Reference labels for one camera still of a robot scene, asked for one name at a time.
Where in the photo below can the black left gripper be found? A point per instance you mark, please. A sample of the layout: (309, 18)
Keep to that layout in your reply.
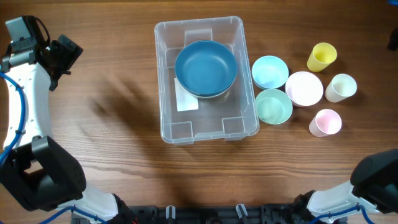
(70, 56)

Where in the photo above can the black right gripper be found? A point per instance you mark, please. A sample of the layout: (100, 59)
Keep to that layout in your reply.
(393, 45)

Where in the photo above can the cream plastic cup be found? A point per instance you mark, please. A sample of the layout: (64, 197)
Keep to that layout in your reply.
(342, 86)

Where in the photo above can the yellow plastic cup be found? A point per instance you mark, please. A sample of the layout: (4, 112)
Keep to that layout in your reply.
(322, 55)

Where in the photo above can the pink plastic cup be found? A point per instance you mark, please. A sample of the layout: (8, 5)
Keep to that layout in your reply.
(326, 122)

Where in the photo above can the blue plastic plate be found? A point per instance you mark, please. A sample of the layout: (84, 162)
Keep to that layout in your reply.
(205, 58)
(207, 85)

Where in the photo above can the cream plastic plate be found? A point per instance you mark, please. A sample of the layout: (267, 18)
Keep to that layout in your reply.
(207, 96)

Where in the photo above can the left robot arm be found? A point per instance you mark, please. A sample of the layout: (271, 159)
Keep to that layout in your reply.
(38, 172)

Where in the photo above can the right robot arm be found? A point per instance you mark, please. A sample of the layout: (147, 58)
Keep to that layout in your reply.
(372, 187)

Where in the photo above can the pink plastic bowl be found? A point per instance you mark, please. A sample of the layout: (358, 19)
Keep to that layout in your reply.
(304, 89)

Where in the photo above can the light blue plastic bowl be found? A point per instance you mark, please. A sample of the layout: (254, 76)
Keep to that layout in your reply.
(269, 72)

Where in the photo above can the mint green plastic bowl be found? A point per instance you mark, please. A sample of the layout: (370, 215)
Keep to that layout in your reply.
(273, 106)

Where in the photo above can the clear plastic storage bin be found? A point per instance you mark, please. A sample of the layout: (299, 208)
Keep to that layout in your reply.
(231, 116)

